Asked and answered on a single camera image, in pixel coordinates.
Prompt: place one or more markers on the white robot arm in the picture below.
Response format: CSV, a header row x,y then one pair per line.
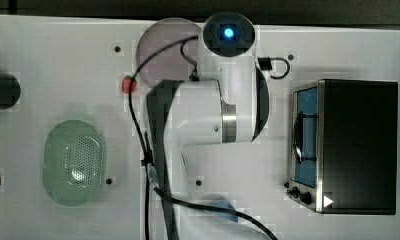
x,y
228,103

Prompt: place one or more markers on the green oval strainer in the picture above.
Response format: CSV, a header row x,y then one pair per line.
x,y
73,167

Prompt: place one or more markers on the grey round plate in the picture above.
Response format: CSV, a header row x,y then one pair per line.
x,y
169,64

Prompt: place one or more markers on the toy strawberry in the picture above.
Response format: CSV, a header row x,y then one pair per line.
x,y
129,84

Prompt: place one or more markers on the blue bowl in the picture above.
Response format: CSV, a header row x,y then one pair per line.
x,y
221,203

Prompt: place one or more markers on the black toaster oven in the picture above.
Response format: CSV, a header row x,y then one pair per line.
x,y
344,147

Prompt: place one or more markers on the black cylindrical cup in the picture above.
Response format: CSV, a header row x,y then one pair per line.
x,y
10,91

